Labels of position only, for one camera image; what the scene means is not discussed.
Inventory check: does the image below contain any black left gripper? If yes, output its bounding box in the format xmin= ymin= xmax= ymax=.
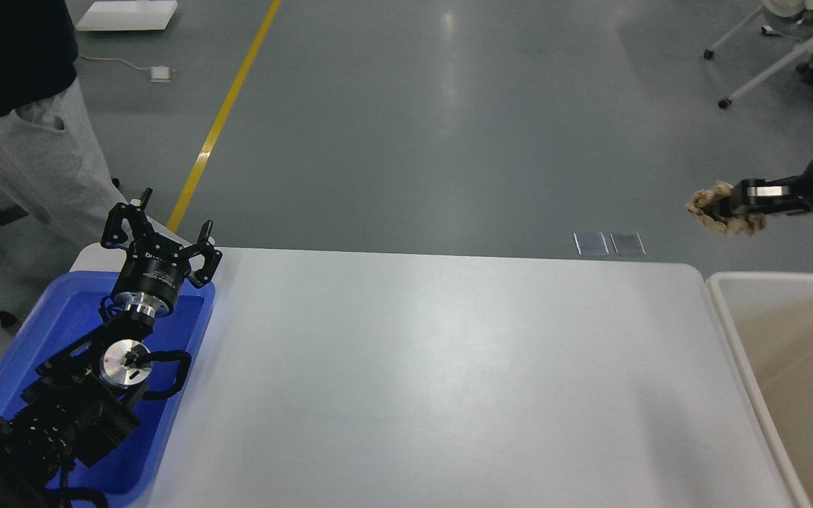
xmin=100 ymin=188 xmax=222 ymax=318

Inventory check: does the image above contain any brown paper ball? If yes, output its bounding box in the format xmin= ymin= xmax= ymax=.
xmin=686 ymin=181 xmax=767 ymax=237

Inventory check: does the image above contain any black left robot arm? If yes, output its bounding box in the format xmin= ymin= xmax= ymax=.
xmin=0 ymin=188 xmax=223 ymax=507

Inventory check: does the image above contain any blue plastic bin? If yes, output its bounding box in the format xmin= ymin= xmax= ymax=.
xmin=0 ymin=271 xmax=215 ymax=507

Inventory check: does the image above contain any right metal floor plate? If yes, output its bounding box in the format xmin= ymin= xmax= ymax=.
xmin=610 ymin=232 xmax=646 ymax=258

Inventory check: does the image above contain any metal floor plate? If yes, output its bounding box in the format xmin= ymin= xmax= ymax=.
xmin=573 ymin=231 xmax=610 ymax=258
xmin=610 ymin=232 xmax=646 ymax=258

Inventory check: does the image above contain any beige plastic bin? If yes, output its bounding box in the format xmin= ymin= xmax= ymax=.
xmin=706 ymin=272 xmax=813 ymax=507

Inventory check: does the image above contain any left metal floor plate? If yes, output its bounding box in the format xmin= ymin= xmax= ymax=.
xmin=573 ymin=231 xmax=610 ymax=258

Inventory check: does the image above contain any person in grey trousers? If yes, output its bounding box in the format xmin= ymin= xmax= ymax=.
xmin=0 ymin=1 xmax=125 ymax=246

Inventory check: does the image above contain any white rolling chair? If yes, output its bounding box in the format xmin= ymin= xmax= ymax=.
xmin=702 ymin=1 xmax=813 ymax=110

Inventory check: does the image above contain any white flat board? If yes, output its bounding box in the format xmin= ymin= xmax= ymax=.
xmin=75 ymin=1 xmax=179 ymax=32

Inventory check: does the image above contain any white power adapter with cable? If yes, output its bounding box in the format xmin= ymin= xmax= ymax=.
xmin=78 ymin=54 xmax=175 ymax=83

